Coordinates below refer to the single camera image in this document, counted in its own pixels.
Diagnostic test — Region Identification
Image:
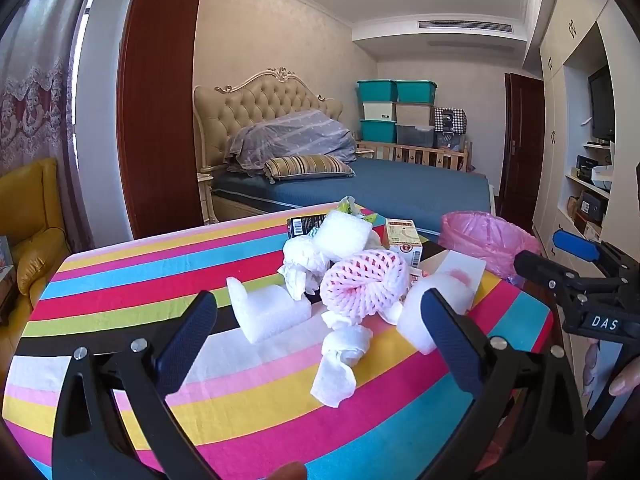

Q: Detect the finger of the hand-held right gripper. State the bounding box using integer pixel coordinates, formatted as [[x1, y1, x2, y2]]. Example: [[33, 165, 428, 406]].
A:
[[514, 250, 587, 307], [551, 230, 608, 264]]

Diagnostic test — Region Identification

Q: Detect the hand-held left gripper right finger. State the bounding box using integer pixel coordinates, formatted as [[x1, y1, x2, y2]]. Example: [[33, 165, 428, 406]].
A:
[[420, 287, 589, 480]]

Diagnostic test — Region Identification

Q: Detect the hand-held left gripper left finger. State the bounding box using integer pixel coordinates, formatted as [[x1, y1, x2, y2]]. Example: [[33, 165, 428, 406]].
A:
[[51, 290, 221, 480]]

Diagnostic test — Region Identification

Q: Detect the curved white foam piece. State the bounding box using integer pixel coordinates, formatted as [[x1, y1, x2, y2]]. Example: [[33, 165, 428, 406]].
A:
[[396, 274, 477, 357]]

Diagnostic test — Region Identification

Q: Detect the bin with pink liner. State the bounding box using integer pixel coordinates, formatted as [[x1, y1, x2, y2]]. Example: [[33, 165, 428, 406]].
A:
[[439, 211, 542, 283]]

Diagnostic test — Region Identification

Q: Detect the white foam sheet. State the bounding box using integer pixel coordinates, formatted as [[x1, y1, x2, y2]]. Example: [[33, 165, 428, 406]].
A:
[[419, 249, 489, 292]]

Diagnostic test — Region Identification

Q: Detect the white foam block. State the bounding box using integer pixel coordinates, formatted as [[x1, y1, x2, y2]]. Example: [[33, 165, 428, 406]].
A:
[[226, 275, 327, 344]]

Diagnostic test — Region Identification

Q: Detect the pink foam fruit net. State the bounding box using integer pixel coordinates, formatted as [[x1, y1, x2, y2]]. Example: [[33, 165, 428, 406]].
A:
[[319, 249, 412, 326]]

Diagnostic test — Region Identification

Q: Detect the twisted white tissue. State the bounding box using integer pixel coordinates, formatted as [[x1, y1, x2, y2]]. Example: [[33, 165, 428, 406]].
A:
[[310, 324, 375, 409]]

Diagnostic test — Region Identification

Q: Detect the beige drink carton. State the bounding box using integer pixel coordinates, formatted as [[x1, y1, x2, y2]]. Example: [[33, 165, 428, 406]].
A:
[[381, 218, 425, 269]]

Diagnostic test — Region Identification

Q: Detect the white foam roll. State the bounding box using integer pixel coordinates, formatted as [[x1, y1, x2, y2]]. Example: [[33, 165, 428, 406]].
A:
[[312, 210, 375, 264]]

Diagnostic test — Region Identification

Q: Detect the green plastic wrapper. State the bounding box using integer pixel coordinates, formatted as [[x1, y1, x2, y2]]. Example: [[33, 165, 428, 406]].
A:
[[334, 196, 382, 226]]

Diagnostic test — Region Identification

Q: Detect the small black box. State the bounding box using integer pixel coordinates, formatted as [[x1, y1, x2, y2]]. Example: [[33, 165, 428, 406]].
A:
[[286, 214, 329, 239]]

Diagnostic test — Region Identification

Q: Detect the person's right hand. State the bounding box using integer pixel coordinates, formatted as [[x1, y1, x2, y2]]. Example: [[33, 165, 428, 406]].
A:
[[581, 337, 640, 401]]

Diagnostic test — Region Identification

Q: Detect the person's left hand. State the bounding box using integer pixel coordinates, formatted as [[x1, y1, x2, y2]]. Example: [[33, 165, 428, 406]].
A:
[[267, 461, 307, 480]]

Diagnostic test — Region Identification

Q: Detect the dark safe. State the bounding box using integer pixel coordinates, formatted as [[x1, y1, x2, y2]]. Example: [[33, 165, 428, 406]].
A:
[[577, 190, 609, 224]]

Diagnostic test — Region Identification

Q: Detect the striped colourful tablecloth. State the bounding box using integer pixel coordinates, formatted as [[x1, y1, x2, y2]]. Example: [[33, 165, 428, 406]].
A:
[[0, 203, 556, 480]]

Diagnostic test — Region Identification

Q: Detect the white shelf box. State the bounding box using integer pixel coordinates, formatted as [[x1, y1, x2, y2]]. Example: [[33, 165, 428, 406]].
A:
[[591, 163, 614, 192]]

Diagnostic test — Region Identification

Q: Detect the black shelf box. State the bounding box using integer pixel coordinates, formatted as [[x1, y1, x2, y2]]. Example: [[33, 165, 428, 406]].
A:
[[575, 154, 599, 182]]

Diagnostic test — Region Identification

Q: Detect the dark wooden door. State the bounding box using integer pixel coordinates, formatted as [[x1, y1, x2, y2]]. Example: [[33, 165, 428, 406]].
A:
[[498, 72, 546, 232]]

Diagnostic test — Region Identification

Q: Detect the cream built-in wardrobe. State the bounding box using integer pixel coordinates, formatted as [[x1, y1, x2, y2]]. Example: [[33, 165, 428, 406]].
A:
[[531, 0, 640, 271]]

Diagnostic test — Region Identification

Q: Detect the black television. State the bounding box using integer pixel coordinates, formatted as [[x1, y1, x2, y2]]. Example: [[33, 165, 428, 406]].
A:
[[587, 64, 617, 144]]

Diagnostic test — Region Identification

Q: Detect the cream nightstand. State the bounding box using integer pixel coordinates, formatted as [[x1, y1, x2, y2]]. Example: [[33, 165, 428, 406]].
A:
[[196, 170, 217, 226]]

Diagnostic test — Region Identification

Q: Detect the dark bag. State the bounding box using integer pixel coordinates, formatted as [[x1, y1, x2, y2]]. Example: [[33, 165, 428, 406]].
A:
[[434, 131, 469, 152]]

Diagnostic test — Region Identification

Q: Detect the bed with blue sheet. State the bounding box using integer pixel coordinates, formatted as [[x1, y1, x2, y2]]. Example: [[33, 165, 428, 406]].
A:
[[211, 156, 496, 242]]

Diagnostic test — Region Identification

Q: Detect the black white checked bag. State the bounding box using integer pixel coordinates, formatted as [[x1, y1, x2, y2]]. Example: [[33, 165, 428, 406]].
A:
[[433, 106, 469, 134]]

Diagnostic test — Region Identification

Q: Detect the yellow leather armchair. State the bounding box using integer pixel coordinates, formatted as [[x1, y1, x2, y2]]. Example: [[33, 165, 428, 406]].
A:
[[0, 157, 69, 327]]

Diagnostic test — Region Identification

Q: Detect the clear grey storage box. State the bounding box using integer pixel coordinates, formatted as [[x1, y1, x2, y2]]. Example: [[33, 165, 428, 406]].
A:
[[395, 124, 436, 149]]

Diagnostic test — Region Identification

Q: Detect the beige plastic storage box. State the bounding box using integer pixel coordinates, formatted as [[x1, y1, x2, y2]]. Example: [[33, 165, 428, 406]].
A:
[[395, 103, 435, 127]]

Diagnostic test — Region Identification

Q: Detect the striped pillow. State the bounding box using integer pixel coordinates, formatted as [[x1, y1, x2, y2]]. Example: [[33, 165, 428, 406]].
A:
[[263, 154, 357, 181]]

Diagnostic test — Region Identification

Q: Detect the teal plastic storage box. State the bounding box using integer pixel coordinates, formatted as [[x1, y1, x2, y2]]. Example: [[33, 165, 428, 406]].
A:
[[356, 79, 399, 104], [395, 79, 438, 105], [359, 119, 398, 144]]

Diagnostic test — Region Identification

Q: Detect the white plastic storage box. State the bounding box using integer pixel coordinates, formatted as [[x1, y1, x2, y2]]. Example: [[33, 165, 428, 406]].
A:
[[362, 101, 397, 122]]

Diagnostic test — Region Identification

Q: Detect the grey folded duvet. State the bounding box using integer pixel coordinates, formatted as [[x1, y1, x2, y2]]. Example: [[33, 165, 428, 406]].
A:
[[222, 108, 358, 177]]

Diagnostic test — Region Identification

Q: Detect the beige tufted headboard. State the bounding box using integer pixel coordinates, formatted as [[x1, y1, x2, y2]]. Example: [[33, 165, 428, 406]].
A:
[[192, 66, 345, 173]]

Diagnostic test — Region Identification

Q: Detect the ceiling air vent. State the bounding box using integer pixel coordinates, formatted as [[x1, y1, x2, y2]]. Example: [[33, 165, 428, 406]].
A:
[[417, 19, 514, 32]]

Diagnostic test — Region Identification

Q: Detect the lace curtain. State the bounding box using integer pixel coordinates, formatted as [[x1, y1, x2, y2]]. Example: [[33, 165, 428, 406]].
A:
[[0, 0, 97, 257]]

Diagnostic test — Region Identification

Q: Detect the wooden crib rail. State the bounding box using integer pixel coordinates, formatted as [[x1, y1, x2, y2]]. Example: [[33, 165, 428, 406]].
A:
[[355, 140, 473, 175]]

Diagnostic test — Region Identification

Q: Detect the reddish wooden wall panel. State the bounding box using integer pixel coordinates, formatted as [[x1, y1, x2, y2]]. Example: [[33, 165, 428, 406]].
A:
[[116, 0, 209, 242]]

